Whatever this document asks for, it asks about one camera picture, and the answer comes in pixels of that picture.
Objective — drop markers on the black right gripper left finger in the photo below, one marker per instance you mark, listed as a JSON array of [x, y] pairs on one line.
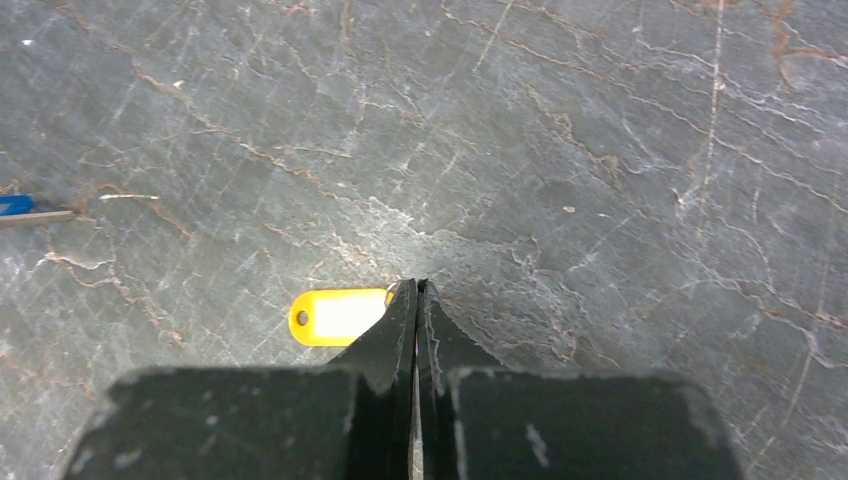
[[350, 418]]

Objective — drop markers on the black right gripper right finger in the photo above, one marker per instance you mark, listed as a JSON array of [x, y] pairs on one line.
[[482, 420]]

